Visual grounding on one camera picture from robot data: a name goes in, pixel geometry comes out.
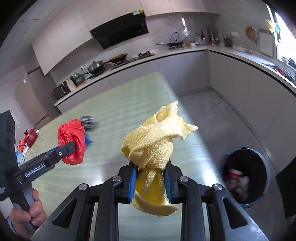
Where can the black built-in dishwasher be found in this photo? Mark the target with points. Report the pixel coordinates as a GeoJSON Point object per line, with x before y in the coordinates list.
{"type": "Point", "coordinates": [286, 183]}

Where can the blue knit cloth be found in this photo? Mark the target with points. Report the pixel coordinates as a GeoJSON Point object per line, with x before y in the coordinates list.
{"type": "Point", "coordinates": [88, 142]}

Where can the steel wool scrubber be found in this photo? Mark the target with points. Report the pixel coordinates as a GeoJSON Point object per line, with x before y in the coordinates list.
{"type": "Point", "coordinates": [88, 123]}

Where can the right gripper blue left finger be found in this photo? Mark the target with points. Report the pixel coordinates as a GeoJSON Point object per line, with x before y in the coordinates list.
{"type": "Point", "coordinates": [118, 189]}

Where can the white cutting board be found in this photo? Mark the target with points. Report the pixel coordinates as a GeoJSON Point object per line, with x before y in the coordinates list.
{"type": "Point", "coordinates": [266, 42]}

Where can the black range hood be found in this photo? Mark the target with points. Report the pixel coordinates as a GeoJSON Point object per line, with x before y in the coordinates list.
{"type": "Point", "coordinates": [121, 29]}

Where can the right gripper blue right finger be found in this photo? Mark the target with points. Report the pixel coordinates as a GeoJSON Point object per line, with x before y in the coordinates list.
{"type": "Point", "coordinates": [181, 189]}

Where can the round woven trivet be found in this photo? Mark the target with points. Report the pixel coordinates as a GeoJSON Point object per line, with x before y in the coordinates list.
{"type": "Point", "coordinates": [251, 34]}

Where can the black trash bucket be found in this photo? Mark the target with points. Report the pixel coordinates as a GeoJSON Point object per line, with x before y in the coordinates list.
{"type": "Point", "coordinates": [246, 175]}

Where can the black utensil holder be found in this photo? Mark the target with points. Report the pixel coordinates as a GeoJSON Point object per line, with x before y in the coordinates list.
{"type": "Point", "coordinates": [228, 42]}

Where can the frying pan on stove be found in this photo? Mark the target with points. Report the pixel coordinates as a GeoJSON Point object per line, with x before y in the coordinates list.
{"type": "Point", "coordinates": [118, 58]}

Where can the black microwave oven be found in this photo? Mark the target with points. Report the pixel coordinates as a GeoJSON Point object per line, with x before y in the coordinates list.
{"type": "Point", "coordinates": [61, 90]}

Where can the red plastic bag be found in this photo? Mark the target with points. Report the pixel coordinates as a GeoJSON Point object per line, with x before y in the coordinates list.
{"type": "Point", "coordinates": [73, 131]}

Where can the person's left hand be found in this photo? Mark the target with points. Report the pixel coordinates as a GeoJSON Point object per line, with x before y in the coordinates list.
{"type": "Point", "coordinates": [36, 216]}

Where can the lidded steel wok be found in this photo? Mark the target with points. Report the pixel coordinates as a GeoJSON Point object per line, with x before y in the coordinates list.
{"type": "Point", "coordinates": [95, 67]}

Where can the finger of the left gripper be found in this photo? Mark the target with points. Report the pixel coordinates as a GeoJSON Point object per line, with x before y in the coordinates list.
{"type": "Point", "coordinates": [57, 154]}

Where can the yellow knit cloth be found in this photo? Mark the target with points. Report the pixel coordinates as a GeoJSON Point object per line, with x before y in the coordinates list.
{"type": "Point", "coordinates": [150, 147]}

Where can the wok with handle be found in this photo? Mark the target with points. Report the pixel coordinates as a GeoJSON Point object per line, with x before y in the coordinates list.
{"type": "Point", "coordinates": [173, 45]}

